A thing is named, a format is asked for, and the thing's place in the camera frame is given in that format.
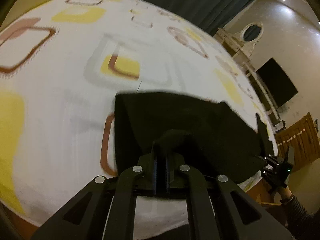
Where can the white patterned bed sheet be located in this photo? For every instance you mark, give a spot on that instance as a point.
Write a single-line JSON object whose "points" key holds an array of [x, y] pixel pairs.
{"points": [[62, 64]]}

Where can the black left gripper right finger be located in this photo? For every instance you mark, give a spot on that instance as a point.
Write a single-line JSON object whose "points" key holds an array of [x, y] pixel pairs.
{"points": [[219, 209]]}

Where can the striped sleeve right forearm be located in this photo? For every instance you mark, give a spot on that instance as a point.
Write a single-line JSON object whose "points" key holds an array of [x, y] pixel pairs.
{"points": [[300, 223]]}

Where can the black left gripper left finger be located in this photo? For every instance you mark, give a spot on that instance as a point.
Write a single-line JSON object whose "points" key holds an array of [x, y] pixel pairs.
{"points": [[103, 209]]}

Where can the white vanity dresser with mirror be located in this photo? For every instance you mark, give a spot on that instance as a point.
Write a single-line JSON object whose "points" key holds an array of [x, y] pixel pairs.
{"points": [[240, 46]]}

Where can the black wall television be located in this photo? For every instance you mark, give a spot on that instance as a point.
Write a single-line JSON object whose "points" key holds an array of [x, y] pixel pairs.
{"points": [[277, 82]]}

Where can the brown wooden cabinet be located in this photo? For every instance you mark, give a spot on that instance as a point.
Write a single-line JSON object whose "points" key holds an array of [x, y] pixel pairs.
{"points": [[302, 136]]}

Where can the black pants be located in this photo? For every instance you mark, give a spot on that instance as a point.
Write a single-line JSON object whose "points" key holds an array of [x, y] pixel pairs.
{"points": [[208, 136]]}

